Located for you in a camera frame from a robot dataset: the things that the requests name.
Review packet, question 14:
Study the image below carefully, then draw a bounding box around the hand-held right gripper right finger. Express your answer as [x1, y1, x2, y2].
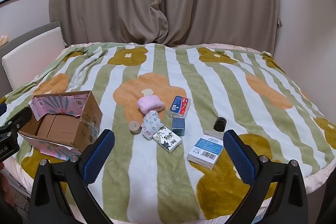
[223, 130, 309, 224]

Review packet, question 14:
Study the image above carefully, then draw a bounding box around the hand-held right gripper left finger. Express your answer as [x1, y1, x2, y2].
[29, 129, 116, 224]

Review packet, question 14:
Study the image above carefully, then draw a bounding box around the blue white carton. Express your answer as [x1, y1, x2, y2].
[187, 130, 226, 170]

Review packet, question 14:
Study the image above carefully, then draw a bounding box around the small black jar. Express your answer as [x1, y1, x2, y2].
[213, 116, 227, 133]

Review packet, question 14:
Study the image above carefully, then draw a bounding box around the cardboard box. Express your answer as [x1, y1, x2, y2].
[18, 90, 103, 161]

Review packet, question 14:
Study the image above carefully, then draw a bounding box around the white patterned sock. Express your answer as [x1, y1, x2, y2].
[141, 110, 165, 140]

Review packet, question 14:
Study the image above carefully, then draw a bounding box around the small blue cube box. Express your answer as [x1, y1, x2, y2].
[172, 118, 186, 136]

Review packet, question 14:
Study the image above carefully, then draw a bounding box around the floral tissue pack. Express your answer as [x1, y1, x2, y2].
[152, 126, 182, 154]

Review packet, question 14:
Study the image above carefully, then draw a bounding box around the pink towel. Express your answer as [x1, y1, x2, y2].
[137, 95, 165, 115]

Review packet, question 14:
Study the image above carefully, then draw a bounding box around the red blue floss box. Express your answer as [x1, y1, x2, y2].
[169, 95, 191, 119]

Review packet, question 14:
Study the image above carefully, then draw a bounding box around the striped flower blanket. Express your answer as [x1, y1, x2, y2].
[0, 42, 336, 222]

